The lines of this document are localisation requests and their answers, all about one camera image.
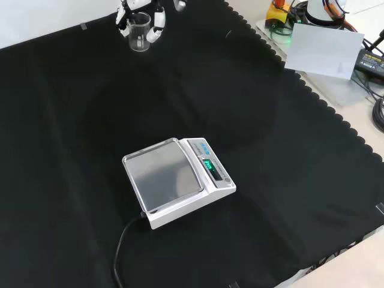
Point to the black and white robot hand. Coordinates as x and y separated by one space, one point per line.
158 18

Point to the clear glass beaker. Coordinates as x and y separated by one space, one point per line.
138 36

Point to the white electronic balance steel pan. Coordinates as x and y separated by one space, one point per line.
168 177

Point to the grey tape strip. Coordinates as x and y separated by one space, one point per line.
84 26
380 208
234 285

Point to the yellow stop button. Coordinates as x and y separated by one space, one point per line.
277 13

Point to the black bench cloth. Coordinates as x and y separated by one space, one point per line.
90 135

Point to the pale board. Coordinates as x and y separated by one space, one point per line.
324 51

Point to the black tripod leg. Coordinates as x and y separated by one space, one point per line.
375 42

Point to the black power adapter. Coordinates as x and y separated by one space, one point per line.
372 61

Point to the grey metal base plate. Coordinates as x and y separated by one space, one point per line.
333 88

